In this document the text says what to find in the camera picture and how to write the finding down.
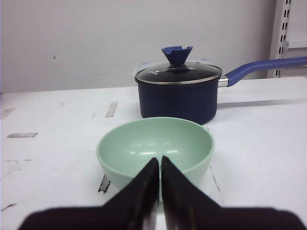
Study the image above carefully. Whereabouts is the light green bowl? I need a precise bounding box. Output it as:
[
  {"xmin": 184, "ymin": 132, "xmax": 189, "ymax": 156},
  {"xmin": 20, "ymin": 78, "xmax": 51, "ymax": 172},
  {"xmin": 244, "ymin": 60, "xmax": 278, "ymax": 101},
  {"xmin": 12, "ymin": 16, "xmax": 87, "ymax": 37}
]
[{"xmin": 96, "ymin": 117, "xmax": 215, "ymax": 190}]

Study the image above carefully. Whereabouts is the dark blue saucepan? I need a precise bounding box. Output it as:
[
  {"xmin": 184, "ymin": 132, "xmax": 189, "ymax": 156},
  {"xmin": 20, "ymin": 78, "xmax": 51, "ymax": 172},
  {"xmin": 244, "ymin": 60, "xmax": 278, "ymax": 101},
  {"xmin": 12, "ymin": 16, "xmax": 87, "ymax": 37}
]
[{"xmin": 135, "ymin": 57, "xmax": 307, "ymax": 125}]

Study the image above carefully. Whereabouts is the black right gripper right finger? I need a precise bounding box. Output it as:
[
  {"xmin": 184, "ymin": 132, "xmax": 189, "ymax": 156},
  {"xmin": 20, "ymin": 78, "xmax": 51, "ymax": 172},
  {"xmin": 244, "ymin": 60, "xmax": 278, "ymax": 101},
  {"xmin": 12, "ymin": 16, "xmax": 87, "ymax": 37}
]
[{"xmin": 161, "ymin": 156, "xmax": 304, "ymax": 230}]

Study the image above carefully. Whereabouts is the white slotted shelf upright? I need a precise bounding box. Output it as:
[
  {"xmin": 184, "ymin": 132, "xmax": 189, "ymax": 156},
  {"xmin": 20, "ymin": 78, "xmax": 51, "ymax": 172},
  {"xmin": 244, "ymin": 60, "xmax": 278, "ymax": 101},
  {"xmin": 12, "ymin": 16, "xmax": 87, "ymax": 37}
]
[{"xmin": 266, "ymin": 0, "xmax": 307, "ymax": 80}]

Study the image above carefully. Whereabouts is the glass lid with blue knob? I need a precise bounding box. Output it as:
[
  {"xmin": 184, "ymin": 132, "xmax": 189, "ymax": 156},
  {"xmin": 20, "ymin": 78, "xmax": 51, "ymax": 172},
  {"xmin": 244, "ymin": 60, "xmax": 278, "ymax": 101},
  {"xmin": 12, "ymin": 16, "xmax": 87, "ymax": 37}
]
[{"xmin": 135, "ymin": 46, "xmax": 222, "ymax": 85}]

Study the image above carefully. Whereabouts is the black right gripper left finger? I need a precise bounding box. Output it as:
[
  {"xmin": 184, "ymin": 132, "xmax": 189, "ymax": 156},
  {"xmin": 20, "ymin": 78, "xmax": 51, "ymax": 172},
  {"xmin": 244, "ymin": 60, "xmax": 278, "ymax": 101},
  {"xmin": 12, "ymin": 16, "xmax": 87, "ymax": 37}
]
[{"xmin": 20, "ymin": 158, "xmax": 159, "ymax": 230}]

